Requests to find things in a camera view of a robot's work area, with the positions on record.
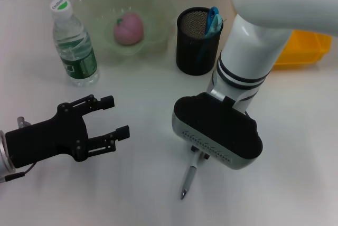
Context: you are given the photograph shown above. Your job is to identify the blue plastic scissors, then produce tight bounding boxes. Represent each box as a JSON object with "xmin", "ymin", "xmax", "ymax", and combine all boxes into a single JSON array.
[{"xmin": 196, "ymin": 6, "xmax": 222, "ymax": 62}]

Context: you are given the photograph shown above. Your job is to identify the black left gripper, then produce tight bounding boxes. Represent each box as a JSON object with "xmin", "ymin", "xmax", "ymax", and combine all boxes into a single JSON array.
[{"xmin": 4, "ymin": 94, "xmax": 131, "ymax": 169}]

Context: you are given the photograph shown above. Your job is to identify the silver ballpoint pen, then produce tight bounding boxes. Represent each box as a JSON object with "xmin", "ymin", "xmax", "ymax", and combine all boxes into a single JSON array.
[{"xmin": 180, "ymin": 149, "xmax": 201, "ymax": 200}]

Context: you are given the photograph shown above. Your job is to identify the clear green-label water bottle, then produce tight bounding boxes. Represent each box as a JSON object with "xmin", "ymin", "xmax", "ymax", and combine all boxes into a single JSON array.
[{"xmin": 49, "ymin": 0, "xmax": 100, "ymax": 87}]

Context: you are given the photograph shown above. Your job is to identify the translucent green fruit plate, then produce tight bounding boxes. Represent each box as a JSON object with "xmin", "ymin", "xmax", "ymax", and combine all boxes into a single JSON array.
[{"xmin": 72, "ymin": 0, "xmax": 177, "ymax": 65}]

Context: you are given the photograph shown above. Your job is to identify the left gripper cable with plugs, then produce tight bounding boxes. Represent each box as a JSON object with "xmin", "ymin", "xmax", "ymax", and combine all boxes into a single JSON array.
[{"xmin": 4, "ymin": 116, "xmax": 36, "ymax": 182}]

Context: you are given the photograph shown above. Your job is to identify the black mesh pen holder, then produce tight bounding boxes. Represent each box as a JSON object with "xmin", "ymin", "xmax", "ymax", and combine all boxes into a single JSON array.
[{"xmin": 176, "ymin": 6, "xmax": 224, "ymax": 76}]

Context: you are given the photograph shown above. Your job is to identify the pink toy peach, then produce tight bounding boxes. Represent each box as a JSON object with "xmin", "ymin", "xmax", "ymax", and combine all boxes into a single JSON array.
[{"xmin": 113, "ymin": 12, "xmax": 145, "ymax": 46}]

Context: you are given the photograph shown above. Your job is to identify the yellow plastic bin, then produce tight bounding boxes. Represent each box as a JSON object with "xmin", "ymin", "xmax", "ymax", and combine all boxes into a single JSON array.
[{"xmin": 271, "ymin": 29, "xmax": 333, "ymax": 71}]

